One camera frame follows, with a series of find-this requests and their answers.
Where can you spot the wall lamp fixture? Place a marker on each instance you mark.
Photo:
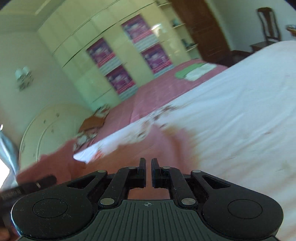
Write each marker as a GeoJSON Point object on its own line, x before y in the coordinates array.
{"type": "Point", "coordinates": [24, 78]}

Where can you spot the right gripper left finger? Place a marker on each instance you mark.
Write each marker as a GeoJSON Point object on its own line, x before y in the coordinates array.
{"type": "Point", "coordinates": [124, 180]}

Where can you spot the white folded cloth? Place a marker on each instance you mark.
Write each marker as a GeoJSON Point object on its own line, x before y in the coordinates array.
{"type": "Point", "coordinates": [196, 73]}

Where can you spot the dark wooden chair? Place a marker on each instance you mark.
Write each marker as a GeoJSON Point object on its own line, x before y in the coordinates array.
{"type": "Point", "coordinates": [271, 31]}

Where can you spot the lower right pink poster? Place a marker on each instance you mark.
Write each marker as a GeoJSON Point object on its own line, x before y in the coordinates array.
{"type": "Point", "coordinates": [157, 60]}

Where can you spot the cream wardrobe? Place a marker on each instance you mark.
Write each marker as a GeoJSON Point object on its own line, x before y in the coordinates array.
{"type": "Point", "coordinates": [76, 25]}

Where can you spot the cream round headboard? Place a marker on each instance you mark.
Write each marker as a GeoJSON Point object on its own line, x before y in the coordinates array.
{"type": "Point", "coordinates": [50, 130]}

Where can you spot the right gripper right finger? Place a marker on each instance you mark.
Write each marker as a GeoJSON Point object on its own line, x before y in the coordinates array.
{"type": "Point", "coordinates": [173, 180]}

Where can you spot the pink poster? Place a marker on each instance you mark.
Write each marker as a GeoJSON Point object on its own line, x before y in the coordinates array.
{"type": "Point", "coordinates": [139, 33]}
{"type": "Point", "coordinates": [157, 60]}
{"type": "Point", "coordinates": [100, 52]}
{"type": "Point", "coordinates": [121, 80]}

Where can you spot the upper left pink poster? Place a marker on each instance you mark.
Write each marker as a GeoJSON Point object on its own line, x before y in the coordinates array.
{"type": "Point", "coordinates": [100, 52]}

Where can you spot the pink checked bedspread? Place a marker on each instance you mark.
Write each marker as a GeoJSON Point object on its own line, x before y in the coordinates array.
{"type": "Point", "coordinates": [149, 98]}

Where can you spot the white floral bed sheet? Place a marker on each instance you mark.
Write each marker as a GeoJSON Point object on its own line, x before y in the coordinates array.
{"type": "Point", "coordinates": [241, 127]}

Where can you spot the orange brown pillow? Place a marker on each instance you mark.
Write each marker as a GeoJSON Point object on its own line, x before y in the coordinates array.
{"type": "Point", "coordinates": [92, 122]}

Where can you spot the upper right pink poster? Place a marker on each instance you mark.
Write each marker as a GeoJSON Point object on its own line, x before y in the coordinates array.
{"type": "Point", "coordinates": [139, 33]}

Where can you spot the person left hand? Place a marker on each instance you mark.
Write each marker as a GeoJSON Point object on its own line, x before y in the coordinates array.
{"type": "Point", "coordinates": [4, 234]}

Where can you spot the floral patterned pillow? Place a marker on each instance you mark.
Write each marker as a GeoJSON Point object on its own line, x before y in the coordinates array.
{"type": "Point", "coordinates": [84, 137]}

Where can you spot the green folded cloth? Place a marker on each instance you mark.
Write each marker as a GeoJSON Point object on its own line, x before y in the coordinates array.
{"type": "Point", "coordinates": [182, 73]}

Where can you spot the pink knit sweater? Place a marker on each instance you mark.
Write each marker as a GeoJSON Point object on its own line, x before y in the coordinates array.
{"type": "Point", "coordinates": [170, 149]}

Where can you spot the blue curtain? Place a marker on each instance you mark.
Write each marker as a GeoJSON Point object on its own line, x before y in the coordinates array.
{"type": "Point", "coordinates": [9, 153]}

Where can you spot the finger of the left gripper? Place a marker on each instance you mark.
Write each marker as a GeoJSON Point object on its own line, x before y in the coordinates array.
{"type": "Point", "coordinates": [38, 185]}

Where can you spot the brown wooden door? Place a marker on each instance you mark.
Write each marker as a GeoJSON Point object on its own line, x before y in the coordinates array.
{"type": "Point", "coordinates": [204, 30]}

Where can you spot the lower left pink poster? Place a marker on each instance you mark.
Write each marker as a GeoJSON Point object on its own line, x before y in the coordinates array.
{"type": "Point", "coordinates": [121, 80]}

